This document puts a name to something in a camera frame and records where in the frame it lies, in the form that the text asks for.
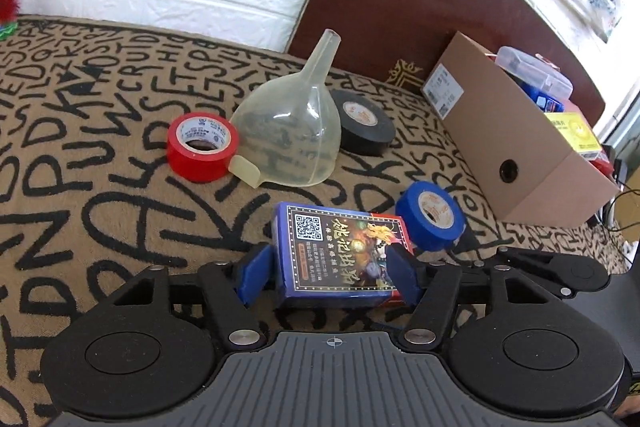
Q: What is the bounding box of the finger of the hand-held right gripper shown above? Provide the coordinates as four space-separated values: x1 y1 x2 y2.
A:
497 248 611 300

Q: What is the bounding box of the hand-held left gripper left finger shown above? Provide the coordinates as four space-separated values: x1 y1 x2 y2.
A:
114 243 273 348

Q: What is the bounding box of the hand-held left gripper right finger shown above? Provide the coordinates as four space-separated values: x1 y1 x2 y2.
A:
385 246 551 350

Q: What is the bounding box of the dark blue card box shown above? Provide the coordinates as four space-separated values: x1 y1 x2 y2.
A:
272 202 416 311

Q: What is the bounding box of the brown cardboard box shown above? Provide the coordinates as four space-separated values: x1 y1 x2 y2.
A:
420 31 621 228

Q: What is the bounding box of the red and blue card box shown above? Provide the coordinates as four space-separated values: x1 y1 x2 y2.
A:
520 79 566 113

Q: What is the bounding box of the clear plastic case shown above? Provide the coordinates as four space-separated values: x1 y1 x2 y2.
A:
495 47 574 100

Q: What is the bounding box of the blue tape roll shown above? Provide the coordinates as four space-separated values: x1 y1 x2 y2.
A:
395 181 469 252

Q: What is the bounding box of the flat red box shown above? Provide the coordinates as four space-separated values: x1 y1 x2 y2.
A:
590 151 614 178

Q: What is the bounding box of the red tape roll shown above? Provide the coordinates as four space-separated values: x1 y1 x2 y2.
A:
166 112 242 184

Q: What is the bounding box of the black tape roll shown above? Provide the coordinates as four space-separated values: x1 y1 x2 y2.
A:
327 88 396 158

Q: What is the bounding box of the yellow box with barcode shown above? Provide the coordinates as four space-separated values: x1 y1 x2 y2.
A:
545 112 601 156

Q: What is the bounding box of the translucent plastic funnel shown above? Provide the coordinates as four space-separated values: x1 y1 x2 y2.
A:
229 28 344 190

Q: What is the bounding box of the black cable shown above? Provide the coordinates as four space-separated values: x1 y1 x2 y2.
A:
595 188 640 234

